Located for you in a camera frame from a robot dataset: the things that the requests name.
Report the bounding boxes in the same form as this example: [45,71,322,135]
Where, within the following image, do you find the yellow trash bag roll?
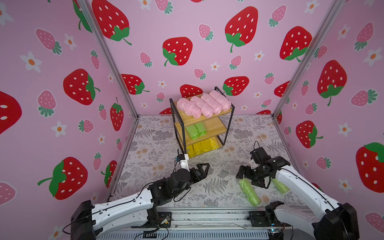
[200,139,212,153]
[208,137,220,150]
[187,145,196,158]
[193,142,203,156]

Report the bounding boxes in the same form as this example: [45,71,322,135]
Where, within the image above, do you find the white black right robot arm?
[236,147,360,240]

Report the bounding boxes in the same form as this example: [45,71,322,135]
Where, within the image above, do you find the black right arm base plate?
[247,211,291,227]

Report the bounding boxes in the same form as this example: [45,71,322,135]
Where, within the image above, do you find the aluminium corner post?
[272,0,346,120]
[79,0,139,120]

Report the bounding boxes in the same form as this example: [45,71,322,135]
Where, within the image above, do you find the right aluminium corner post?
[272,0,346,120]

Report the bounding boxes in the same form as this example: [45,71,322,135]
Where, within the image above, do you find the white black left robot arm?
[70,164,210,240]

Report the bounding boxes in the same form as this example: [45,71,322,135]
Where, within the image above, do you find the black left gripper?
[171,162,209,199]

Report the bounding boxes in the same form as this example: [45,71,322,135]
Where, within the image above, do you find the three-tier wooden shelf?
[169,86,236,159]

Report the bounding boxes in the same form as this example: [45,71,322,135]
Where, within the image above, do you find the aluminium frame rail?
[85,206,341,240]

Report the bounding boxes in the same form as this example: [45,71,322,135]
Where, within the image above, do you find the green trash bag roll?
[185,125,200,140]
[272,179,290,195]
[239,179,261,207]
[195,122,207,137]

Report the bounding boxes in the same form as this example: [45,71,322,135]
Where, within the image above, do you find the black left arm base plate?
[141,212,172,229]

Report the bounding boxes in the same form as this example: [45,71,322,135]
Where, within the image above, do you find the pink trash bag roll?
[177,98,202,119]
[190,96,214,118]
[201,93,223,115]
[209,91,232,111]

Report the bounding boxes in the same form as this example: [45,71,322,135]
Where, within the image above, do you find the left aluminium corner post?
[79,0,139,120]

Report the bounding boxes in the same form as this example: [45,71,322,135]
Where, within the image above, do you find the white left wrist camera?
[177,154,189,171]

